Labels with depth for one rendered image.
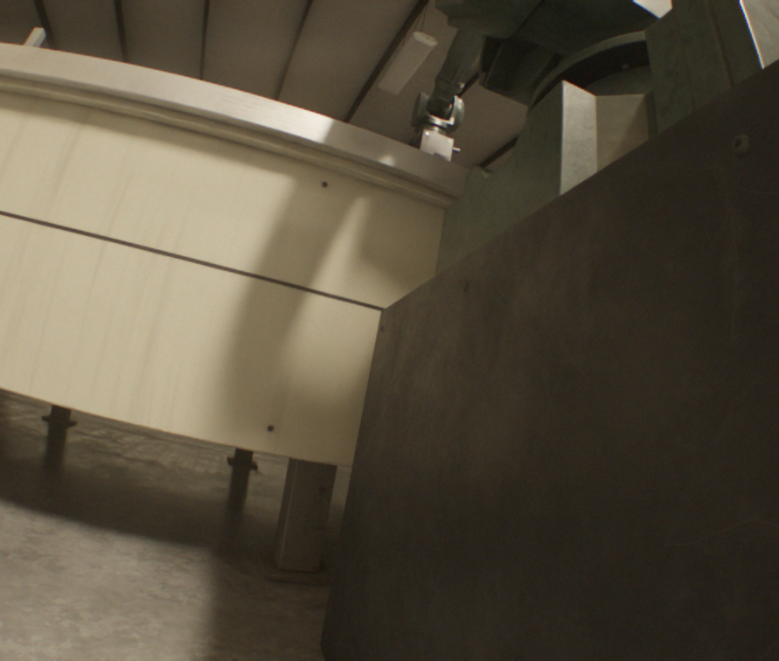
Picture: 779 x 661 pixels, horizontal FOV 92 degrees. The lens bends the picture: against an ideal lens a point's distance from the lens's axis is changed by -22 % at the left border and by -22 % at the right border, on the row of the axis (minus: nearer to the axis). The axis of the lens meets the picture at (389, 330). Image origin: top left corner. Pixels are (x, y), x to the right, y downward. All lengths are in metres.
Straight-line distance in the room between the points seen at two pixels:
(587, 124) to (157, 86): 0.68
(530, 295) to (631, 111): 0.22
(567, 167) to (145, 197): 0.65
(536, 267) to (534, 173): 0.14
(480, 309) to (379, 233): 0.53
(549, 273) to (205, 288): 0.60
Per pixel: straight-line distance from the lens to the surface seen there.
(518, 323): 0.31
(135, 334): 0.79
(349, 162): 0.87
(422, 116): 2.10
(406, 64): 6.48
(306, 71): 9.13
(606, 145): 0.43
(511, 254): 0.34
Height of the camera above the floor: 0.35
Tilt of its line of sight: 10 degrees up
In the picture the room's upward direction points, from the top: 10 degrees clockwise
